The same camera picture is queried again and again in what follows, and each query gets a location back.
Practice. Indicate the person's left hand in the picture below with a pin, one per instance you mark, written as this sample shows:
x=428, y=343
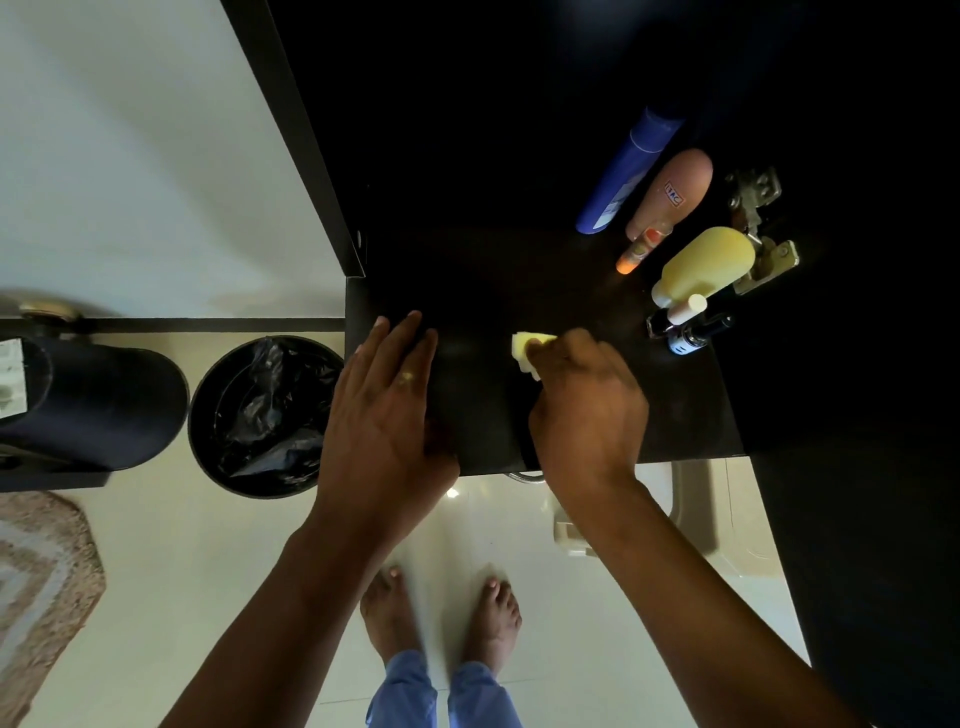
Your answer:
x=382, y=450

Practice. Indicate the person's right hand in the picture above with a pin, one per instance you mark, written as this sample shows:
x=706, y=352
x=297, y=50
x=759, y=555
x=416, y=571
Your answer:
x=592, y=420

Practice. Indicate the yellow wet wipe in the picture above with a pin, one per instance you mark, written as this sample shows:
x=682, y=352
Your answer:
x=523, y=352

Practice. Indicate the dark dropper bottle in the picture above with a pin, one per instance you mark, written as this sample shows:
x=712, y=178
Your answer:
x=686, y=341

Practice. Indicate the small white-capped bottle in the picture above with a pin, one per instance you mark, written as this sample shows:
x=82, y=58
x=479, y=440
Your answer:
x=686, y=309

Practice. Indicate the small orange tube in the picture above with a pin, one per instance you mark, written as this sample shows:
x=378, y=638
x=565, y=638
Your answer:
x=634, y=259

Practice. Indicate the black cabinet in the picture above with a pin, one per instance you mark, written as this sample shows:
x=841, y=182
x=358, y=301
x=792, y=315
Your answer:
x=465, y=300

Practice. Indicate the yellow teardrop bottle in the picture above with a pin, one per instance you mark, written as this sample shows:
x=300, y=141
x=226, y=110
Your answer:
x=709, y=262

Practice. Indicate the pink rounded bottle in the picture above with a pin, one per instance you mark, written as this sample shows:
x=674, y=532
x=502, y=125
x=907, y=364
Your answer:
x=671, y=191

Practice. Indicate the blue bottle with label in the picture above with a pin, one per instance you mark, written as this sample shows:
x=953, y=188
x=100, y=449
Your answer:
x=626, y=176

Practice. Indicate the person's right forearm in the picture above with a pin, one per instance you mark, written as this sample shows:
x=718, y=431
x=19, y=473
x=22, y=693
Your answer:
x=697, y=622

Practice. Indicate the person's left forearm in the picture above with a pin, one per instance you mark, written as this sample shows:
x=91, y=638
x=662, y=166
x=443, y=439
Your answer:
x=277, y=645

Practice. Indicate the person's left foot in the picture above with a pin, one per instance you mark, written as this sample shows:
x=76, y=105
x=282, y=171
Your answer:
x=388, y=615

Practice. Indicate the person's foot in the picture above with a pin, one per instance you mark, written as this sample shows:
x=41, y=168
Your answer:
x=491, y=626
x=388, y=615

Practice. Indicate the person's right foot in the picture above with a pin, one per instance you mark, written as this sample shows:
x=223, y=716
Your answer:
x=491, y=626

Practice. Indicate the metal cabinet hinge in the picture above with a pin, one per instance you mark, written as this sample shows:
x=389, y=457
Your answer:
x=772, y=262

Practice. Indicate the person's blue trousers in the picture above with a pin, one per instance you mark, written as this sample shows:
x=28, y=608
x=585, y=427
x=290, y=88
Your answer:
x=405, y=694

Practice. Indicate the black cabinet door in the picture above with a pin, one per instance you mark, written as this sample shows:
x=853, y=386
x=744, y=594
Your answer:
x=862, y=525

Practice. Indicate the black plastic bin liner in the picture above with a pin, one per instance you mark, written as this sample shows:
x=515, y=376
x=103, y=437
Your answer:
x=270, y=420

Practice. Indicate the beige plastic stool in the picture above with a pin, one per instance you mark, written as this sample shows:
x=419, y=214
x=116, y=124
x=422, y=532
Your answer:
x=697, y=510

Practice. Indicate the black round trash bin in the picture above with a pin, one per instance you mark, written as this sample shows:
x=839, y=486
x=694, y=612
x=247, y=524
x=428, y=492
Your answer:
x=201, y=435

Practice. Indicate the black cylindrical bin with sticker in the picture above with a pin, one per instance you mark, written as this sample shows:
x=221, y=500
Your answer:
x=105, y=405

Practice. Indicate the black flat stand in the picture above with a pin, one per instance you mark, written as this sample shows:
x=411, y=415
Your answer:
x=45, y=480

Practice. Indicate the woven beige floor mat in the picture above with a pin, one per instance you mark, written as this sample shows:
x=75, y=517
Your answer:
x=37, y=585

